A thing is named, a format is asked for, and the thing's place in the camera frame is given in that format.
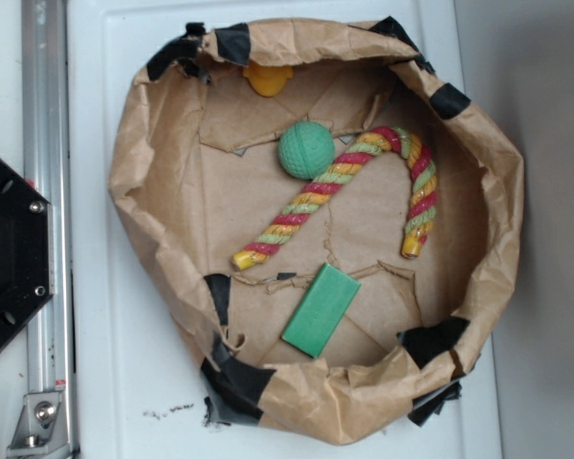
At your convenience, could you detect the green rectangular block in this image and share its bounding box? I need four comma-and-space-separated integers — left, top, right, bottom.
281, 264, 361, 358

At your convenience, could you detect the green dimpled ball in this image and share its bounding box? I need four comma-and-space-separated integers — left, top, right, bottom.
278, 121, 335, 180

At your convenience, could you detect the brown paper bag bin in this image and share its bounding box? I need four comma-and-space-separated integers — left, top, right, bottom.
109, 18, 524, 445

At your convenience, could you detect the yellow plastic toy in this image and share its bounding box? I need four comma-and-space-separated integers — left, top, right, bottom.
242, 61, 295, 98

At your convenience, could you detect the striped candy cane rope toy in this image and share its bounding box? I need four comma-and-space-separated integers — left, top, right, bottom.
232, 126, 438, 271

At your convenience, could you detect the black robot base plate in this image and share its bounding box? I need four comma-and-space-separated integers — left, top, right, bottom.
0, 159, 53, 353

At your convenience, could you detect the aluminium extrusion rail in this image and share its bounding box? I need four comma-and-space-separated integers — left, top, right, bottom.
21, 1, 79, 458

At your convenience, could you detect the metal corner bracket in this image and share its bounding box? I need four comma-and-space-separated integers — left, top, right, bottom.
7, 391, 68, 458

